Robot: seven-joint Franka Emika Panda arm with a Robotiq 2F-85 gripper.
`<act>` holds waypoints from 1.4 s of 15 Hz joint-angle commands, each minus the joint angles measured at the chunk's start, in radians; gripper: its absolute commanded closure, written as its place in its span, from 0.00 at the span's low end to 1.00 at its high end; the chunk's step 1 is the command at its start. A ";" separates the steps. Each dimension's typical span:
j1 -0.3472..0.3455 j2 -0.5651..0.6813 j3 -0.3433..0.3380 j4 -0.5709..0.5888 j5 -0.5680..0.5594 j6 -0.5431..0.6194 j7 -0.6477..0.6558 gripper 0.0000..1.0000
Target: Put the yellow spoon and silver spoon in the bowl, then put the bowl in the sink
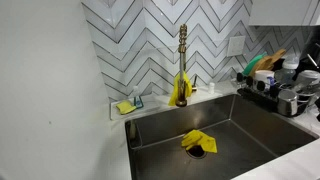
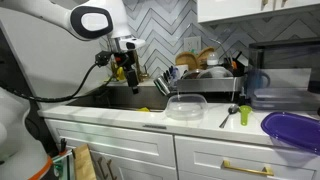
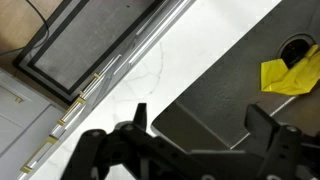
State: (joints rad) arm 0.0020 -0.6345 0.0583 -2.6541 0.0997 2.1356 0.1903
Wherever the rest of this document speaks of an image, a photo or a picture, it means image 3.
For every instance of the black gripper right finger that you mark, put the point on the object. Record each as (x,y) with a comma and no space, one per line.
(283,146)

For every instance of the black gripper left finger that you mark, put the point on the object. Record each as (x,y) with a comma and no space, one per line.
(100,153)

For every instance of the yellow cloth in sink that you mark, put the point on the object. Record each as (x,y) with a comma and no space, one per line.
(293,80)

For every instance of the stainless steel sink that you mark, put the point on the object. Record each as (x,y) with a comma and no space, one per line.
(216,93)

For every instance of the black sink drain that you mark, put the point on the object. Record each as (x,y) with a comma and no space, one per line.
(293,53)

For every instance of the light grey panelled cabinet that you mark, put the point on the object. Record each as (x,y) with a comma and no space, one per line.
(20,126)

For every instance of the small gold knob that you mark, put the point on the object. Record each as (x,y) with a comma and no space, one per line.
(18,99)

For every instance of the dark grey floor mat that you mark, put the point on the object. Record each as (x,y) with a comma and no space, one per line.
(76,43)

